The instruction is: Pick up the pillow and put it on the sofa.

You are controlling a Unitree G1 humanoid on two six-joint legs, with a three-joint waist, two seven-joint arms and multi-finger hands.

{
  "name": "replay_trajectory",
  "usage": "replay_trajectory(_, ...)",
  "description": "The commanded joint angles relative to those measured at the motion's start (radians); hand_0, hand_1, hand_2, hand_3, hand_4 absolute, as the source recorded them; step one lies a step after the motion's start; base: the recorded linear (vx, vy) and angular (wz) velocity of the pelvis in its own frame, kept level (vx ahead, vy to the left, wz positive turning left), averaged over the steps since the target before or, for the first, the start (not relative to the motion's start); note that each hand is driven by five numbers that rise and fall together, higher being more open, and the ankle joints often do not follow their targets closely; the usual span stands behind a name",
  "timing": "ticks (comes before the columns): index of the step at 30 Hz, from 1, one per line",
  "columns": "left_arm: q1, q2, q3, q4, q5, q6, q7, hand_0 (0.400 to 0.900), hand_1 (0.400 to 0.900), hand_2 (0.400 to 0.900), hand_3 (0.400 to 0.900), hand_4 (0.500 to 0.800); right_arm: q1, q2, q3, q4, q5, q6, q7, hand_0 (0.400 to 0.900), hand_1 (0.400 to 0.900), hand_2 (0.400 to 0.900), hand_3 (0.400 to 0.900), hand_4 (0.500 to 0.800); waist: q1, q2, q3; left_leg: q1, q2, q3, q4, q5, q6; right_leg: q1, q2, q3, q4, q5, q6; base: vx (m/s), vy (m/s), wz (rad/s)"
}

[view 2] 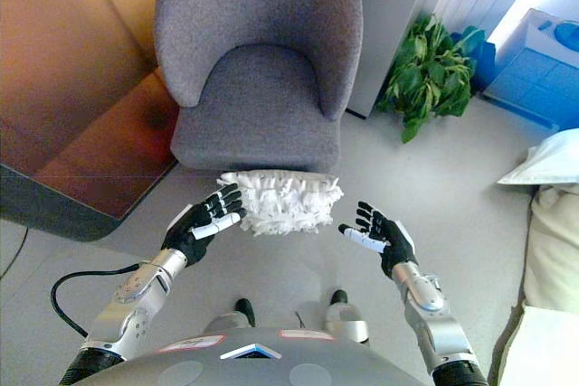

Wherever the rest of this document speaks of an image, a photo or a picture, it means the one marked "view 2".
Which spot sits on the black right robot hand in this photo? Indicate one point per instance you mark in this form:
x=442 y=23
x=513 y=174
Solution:
x=394 y=241

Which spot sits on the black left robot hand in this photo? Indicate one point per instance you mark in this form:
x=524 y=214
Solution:
x=190 y=236

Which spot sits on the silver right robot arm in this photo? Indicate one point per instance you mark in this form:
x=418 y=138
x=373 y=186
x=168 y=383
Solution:
x=434 y=318

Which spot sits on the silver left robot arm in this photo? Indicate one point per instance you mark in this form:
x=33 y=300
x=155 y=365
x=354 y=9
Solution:
x=131 y=304

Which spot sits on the white fluffy pillow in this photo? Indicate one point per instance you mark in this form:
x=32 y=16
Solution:
x=289 y=203

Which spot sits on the white bed pillow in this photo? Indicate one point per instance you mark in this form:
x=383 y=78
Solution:
x=540 y=160

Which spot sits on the silver right robot leg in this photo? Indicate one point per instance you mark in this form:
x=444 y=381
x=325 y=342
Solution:
x=346 y=320

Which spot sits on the silver robot leg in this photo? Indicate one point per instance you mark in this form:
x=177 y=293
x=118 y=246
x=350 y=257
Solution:
x=346 y=320
x=233 y=318

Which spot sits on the silver left robot leg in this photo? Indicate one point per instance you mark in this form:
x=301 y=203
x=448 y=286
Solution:
x=233 y=318

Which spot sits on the grey robot torso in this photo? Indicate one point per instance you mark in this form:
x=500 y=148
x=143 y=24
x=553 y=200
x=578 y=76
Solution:
x=253 y=359

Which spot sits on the cream bed cover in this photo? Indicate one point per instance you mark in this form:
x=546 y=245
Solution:
x=547 y=286

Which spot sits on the green potted plant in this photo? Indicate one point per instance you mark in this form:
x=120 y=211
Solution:
x=429 y=72

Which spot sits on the grey fabric armchair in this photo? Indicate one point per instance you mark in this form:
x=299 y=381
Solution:
x=260 y=60

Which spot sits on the brown wooden table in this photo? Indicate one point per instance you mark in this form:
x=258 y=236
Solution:
x=68 y=87

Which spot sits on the blue storage box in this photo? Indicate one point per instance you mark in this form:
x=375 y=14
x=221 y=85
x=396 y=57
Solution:
x=534 y=74

